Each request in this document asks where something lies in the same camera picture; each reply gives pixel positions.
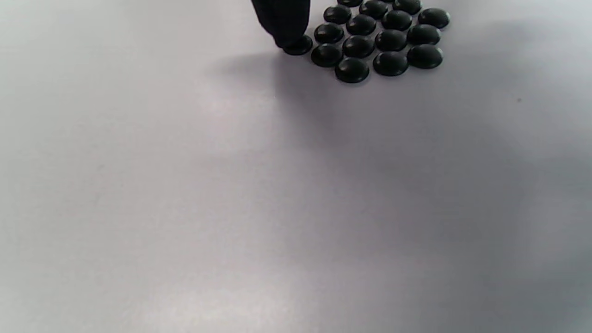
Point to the person's right hand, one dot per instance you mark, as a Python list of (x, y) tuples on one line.
[(284, 21)]

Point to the round black go stone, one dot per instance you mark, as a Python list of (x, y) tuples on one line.
[(303, 48)]

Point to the cluster of black go stones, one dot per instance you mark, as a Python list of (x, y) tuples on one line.
[(358, 46)]

